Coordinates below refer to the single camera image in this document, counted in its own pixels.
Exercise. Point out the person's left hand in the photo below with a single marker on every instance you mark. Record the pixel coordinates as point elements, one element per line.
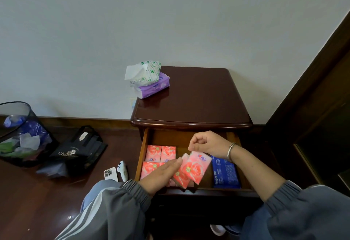
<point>158,177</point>

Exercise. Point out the person's right hand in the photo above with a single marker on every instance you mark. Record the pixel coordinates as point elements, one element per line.
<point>212,144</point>

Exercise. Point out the person's left fingers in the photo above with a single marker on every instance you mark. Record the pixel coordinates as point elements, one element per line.
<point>175,164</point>

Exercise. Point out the person's right thumb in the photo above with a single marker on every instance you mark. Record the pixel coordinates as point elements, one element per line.
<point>198,149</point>

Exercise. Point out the large pink rose tissue packet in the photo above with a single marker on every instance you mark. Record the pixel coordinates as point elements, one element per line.
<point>197,167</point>

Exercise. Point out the person's left forearm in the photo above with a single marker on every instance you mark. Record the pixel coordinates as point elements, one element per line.
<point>114,212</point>

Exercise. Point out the person's right forearm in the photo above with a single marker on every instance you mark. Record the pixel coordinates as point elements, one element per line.
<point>273,193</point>

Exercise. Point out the open wooden drawer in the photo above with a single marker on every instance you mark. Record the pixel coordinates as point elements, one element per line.
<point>169,138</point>

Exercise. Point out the blue tissue pack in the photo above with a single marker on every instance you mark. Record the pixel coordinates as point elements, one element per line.
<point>224,172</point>

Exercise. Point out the dark wooden nightstand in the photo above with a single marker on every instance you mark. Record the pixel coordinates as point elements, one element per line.
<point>194,97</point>

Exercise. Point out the white handheld controller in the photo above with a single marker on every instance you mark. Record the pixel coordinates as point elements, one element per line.
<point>123,170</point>

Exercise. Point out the white smartphone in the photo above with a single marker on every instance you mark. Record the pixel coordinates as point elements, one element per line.
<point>110,174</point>

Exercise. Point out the purple tissue pack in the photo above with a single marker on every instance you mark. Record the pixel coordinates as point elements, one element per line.
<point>153,87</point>

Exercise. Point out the white slipper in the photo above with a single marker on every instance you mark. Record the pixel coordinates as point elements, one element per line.
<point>217,230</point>

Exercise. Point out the green white tissue pack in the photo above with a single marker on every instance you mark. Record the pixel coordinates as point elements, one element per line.
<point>145,72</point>

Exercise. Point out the black paper shopping bag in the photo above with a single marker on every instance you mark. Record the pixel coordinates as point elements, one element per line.
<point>79,149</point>

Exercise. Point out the gray plastic bag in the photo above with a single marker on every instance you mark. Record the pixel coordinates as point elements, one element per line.
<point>53,170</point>

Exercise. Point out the crumpled trash in bin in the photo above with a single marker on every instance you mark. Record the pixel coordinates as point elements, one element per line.
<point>26,138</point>

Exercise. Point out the black mesh trash bin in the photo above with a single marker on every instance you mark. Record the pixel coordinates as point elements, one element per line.
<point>20,149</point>

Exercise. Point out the dark wooden bed frame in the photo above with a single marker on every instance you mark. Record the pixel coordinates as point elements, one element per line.
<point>314,116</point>

